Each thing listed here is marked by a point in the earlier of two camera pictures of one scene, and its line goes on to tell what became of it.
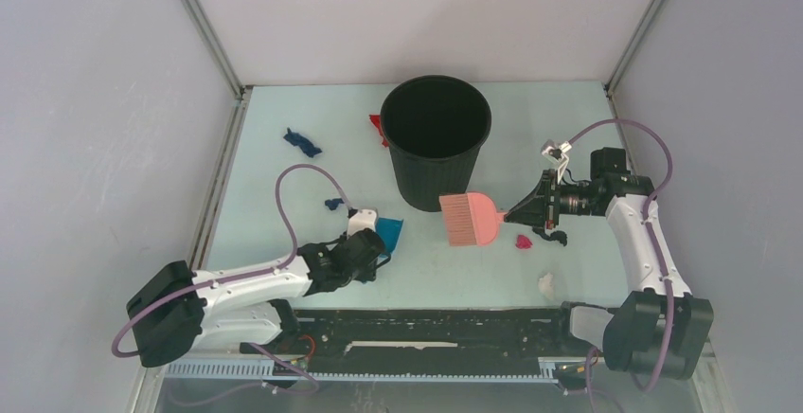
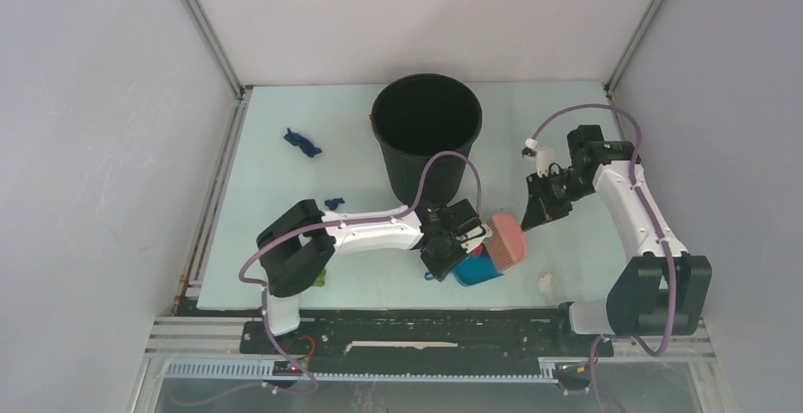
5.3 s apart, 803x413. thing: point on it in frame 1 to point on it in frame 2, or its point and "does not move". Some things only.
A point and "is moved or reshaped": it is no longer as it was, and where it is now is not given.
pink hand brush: [472, 219] is moved or reshaped
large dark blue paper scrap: [299, 140] does not move
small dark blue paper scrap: [333, 204] does not move
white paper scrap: [545, 285] does not move
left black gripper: [368, 273] to [440, 269]
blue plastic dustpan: [389, 230] is moved or reshaped
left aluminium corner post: [205, 26] does not move
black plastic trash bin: [435, 127] does not move
